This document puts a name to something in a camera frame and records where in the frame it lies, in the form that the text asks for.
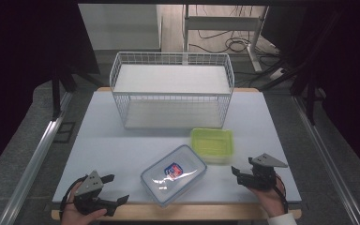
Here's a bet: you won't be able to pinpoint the white power strip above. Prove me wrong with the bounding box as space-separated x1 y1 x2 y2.
269 67 286 82

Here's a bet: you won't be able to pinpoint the white cabinet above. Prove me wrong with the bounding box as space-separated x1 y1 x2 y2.
78 3 164 52

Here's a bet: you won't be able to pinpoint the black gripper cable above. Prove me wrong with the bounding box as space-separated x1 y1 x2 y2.
58 174 89 220
274 173 290 214

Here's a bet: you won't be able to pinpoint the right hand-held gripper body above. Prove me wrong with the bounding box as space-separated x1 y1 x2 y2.
236 152 289 191

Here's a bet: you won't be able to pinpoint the black curtain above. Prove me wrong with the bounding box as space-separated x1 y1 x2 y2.
262 0 360 176
0 0 101 183

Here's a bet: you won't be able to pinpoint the black metal stand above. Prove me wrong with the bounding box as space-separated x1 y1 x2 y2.
51 67 78 122
258 12 341 127

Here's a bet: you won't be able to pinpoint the white wire storage rack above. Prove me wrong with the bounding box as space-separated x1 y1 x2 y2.
109 51 235 130

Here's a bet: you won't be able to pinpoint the aluminium rail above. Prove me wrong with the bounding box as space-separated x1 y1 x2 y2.
0 91 73 225
291 94 360 225

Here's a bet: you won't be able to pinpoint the green lidded plastic container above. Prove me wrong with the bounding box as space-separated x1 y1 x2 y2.
189 127 234 165

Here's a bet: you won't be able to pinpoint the black floor cables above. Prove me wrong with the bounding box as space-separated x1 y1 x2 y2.
188 5 279 54

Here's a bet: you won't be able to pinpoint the person's right hand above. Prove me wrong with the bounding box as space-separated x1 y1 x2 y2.
248 177 288 218

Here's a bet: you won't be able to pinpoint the clear container with blue-rimmed lid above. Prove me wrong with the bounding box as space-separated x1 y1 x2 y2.
140 143 208 208

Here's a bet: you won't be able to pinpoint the white metal desk frame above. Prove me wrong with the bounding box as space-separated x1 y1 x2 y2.
182 4 270 73

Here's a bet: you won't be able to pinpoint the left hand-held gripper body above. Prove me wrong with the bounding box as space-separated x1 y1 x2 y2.
72 170 114 217

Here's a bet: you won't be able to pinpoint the person's left hand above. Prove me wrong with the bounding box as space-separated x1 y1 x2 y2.
60 182 108 225

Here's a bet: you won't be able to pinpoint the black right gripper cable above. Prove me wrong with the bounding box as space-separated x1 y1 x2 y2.
274 173 290 214

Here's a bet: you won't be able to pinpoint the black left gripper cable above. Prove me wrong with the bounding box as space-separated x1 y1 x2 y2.
58 174 89 220

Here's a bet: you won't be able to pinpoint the dark floor socket plate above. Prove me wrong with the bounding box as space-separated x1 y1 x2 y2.
53 121 77 144

